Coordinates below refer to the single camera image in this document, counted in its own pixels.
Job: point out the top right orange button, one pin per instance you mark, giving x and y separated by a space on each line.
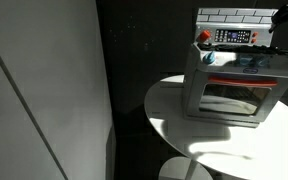
255 34

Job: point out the blue stove knob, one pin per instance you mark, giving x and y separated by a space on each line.
245 60
209 58
261 61

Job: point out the grey toy stove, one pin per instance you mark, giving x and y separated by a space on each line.
231 34

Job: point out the red round stove knob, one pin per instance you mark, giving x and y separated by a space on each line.
204 36

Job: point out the white round table base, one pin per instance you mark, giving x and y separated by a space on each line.
182 168

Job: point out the orange oven door handle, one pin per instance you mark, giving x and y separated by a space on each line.
255 83

